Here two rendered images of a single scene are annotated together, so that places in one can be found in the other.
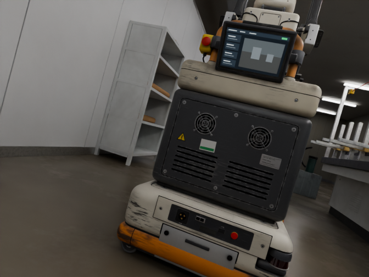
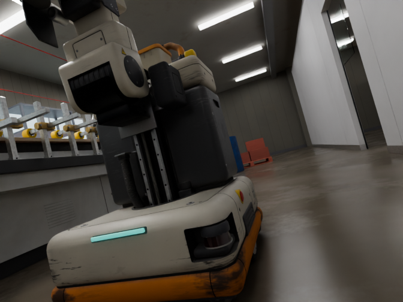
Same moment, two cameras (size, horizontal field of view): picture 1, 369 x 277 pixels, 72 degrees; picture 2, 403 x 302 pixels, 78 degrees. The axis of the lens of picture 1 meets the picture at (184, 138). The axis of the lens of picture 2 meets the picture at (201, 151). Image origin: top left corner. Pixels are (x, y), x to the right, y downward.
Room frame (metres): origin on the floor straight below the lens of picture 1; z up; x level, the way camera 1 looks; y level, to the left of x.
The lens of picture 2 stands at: (2.22, 0.02, 0.38)
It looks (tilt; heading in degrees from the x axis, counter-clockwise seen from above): 3 degrees up; 183
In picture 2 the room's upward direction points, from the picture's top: 14 degrees counter-clockwise
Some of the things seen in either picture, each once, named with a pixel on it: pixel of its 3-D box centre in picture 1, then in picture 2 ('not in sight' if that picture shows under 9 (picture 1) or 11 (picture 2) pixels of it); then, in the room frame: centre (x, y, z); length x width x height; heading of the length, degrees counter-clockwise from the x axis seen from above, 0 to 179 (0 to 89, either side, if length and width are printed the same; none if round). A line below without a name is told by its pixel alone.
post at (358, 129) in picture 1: (354, 144); not in sight; (2.66, -1.72, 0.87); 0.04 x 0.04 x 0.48; 76
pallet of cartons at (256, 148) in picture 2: not in sight; (248, 153); (-4.69, 0.84, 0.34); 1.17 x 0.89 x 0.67; 76
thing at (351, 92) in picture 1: (339, 122); not in sight; (3.44, -1.95, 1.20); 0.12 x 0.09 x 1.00; 76
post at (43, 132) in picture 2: not in sight; (43, 132); (0.48, -1.18, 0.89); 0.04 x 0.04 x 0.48; 76
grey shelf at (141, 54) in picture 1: (145, 99); not in sight; (3.25, 0.61, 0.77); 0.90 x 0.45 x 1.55; 166
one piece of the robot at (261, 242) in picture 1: (209, 225); not in sight; (0.89, -0.17, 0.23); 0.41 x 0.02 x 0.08; 75
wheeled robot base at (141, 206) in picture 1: (211, 218); (174, 228); (1.21, -0.23, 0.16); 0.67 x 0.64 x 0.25; 165
